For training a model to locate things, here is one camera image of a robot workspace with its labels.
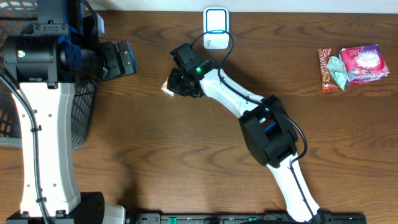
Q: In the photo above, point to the small orange snack packet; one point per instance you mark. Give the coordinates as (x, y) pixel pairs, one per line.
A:
(166, 90)

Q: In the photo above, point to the white barcode scanner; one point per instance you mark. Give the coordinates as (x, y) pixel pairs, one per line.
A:
(215, 27)

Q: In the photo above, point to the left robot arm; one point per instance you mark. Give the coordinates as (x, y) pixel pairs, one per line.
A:
(45, 68)

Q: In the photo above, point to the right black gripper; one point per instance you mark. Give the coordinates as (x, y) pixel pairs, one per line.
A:
(171, 84)

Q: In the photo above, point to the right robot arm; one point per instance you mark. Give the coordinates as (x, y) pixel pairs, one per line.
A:
(269, 133)

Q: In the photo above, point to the purple snack packet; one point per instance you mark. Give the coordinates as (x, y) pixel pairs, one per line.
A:
(364, 64)

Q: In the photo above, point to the teal snack packet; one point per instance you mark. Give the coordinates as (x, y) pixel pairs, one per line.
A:
(338, 71)

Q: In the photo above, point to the dark grey plastic mesh basket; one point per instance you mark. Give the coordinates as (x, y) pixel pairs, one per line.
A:
(17, 16)

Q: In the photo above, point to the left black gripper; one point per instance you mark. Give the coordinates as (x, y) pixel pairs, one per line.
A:
(111, 59)

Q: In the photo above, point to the orange-red snack bar wrapper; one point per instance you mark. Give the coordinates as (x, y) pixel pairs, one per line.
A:
(328, 84)

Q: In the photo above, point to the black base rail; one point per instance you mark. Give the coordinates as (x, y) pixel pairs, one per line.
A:
(272, 218)

